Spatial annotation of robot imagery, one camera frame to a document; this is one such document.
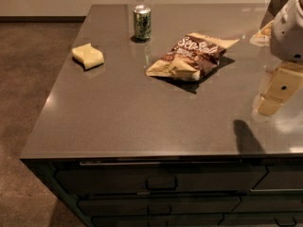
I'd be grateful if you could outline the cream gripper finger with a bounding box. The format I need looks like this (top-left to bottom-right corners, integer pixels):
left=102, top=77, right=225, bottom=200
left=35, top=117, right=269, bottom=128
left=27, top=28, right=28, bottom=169
left=257, top=96, right=283, bottom=116

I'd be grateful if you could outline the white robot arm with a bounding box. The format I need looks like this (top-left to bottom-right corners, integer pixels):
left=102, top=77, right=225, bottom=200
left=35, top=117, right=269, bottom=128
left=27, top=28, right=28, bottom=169
left=255, top=0, right=303, bottom=116

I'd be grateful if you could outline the brown sea salt chip bag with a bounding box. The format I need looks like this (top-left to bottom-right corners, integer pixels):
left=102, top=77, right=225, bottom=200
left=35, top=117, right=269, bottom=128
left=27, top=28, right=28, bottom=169
left=146, top=33, right=238, bottom=81

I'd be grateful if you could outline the snack packet at table edge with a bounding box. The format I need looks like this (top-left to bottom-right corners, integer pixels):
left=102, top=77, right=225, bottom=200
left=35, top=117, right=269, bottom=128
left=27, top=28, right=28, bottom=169
left=250, top=21, right=274, bottom=46

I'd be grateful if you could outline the dark cabinet with drawers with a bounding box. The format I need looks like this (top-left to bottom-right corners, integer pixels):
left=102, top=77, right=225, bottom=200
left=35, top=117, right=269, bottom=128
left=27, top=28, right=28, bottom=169
left=24, top=159, right=303, bottom=227

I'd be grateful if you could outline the green drink can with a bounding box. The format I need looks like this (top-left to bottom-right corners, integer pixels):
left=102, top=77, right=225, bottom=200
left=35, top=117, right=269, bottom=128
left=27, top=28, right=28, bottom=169
left=134, top=5, right=152, bottom=41

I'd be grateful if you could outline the yellow sponge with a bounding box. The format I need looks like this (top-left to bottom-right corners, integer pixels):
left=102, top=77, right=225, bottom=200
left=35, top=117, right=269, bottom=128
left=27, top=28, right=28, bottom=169
left=72, top=44, right=104, bottom=70

